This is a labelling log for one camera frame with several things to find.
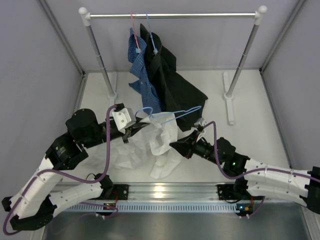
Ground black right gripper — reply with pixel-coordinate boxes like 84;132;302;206
170;129;223;166

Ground white shirt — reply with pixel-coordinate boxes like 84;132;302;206
83;111;193;180

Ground light blue wire hanger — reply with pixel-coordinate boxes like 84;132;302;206
134;105;203;127

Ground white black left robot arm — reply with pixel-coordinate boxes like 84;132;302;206
1;103;149;236

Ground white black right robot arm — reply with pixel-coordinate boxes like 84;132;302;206
170;130;320;214

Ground dark striped shirt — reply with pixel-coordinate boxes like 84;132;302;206
139;24;208;132

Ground light blue hanger under dark shirt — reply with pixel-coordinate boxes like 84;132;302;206
145;12;158;57

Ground blue checkered shirt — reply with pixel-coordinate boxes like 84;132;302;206
127;27;162;114

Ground white clothes rack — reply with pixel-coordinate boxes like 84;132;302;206
78;5;268;126

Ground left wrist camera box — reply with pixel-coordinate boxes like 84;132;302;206
112;103;137;134

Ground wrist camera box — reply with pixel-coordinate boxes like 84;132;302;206
112;103;137;134
194;117;207;138

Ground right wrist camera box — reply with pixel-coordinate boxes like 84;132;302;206
194;117;207;138

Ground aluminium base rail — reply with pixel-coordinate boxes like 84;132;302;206
56;181;313;201

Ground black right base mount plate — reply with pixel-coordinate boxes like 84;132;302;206
216;183;239;201

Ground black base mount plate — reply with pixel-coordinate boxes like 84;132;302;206
216;183;239;201
109;184;130;201

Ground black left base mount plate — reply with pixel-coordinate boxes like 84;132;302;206
109;184;130;201

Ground grey aluminium frame profile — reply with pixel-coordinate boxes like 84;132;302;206
37;0;85;113

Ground white slotted cable duct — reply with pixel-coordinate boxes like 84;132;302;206
59;201;253;213

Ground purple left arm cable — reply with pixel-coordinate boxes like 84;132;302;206
2;104;120;236

